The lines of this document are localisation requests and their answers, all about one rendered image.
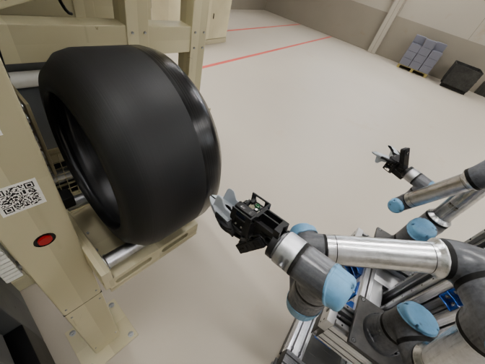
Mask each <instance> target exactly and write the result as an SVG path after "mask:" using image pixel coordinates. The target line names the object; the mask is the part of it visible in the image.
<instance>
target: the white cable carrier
mask: <svg viewBox="0 0 485 364"><path fill-rule="evenodd" d="M21 268H22V266H21V265H20V264H19V263H18V261H16V260H15V259H14V258H13V257H12V256H11V255H10V253H9V252H8V251H7V250H6V249H5V247H3V246H2V244H1V243H0V277H1V278H2V279H3V280H4V281H5V283H10V282H11V281H13V280H15V279H17V278H19V277H21V276H23V273H22V270H21Z"/></svg>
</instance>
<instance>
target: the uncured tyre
mask: <svg viewBox="0 0 485 364"><path fill-rule="evenodd" d="M38 85H39V90H40V97H41V100H42V104H43V107H44V111H45V114H46V117H47V119H48V123H49V125H50V128H51V131H52V133H53V136H54V139H55V140H56V144H57V145H58V148H59V150H60V152H61V155H62V157H63V159H64V161H65V163H66V165H67V167H68V169H69V171H70V173H71V174H72V176H73V178H74V180H75V181H76V183H77V185H78V187H79V188H80V190H81V192H82V193H83V195H84V197H85V198H86V200H87V201H88V202H89V204H90V206H91V207H92V208H93V209H94V211H95V212H96V214H97V215H98V217H99V218H100V219H101V220H102V221H103V223H104V224H105V225H106V227H107V228H108V229H109V230H110V231H111V232H112V233H113V234H114V235H115V236H116V237H117V238H119V239H120V240H121V241H123V242H125V243H132V244H136V245H142V246H148V245H150V244H153V243H157V242H159V241H161V240H162V239H164V238H166V237H167V236H169V235H170V234H172V233H174V232H175V231H176V230H178V229H180V228H181V227H183V226H184V225H186V224H188V223H189V222H191V221H192V220H194V219H196V218H197V217H199V216H200V215H202V214H203V213H204V212H205V211H206V210H207V209H208V208H209V207H210V206H211V205H210V196H211V195H217V194H218V191H219V185H220V179H221V172H222V153H221V147H220V142H219V136H218V133H217V128H216V126H215V123H214V119H213V118H212V115H211V112H210V110H209V108H208V106H207V104H206V102H205V100H204V98H203V96H202V95H201V93H200V92H199V90H198V88H197V87H196V86H195V84H194V83H193V82H192V81H191V79H190V78H189V77H188V76H187V75H186V74H185V72H184V71H183V70H182V69H181V68H180V67H179V66H178V65H177V64H176V63H175V62H174V61H173V60H172V59H171V58H169V57H168V56H166V55H165V54H164V53H162V52H160V51H158V50H156V49H153V48H149V47H146V46H143V45H99V46H78V47H68V48H64V49H61V50H59V51H56V52H53V53H52V54H51V55H50V57H49V58H48V60H47V61H46V63H45V64H44V66H43V68H42V69H41V70H40V72H39V75H38Z"/></svg>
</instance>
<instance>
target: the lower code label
mask: <svg viewBox="0 0 485 364"><path fill-rule="evenodd" d="M44 202H47V201H46V199H45V197H44V195H43V192H42V191H41V189H40V187H39V185H38V182H37V181H36V179H35V178H31V179H29V180H26V181H23V182H19V183H16V184H13V185H11V186H7V187H4V188H0V214H1V216H2V217H3V218H5V217H8V216H10V215H13V214H16V213H18V212H21V211H23V210H26V209H29V208H31V207H34V206H36V205H39V204H42V203H44Z"/></svg>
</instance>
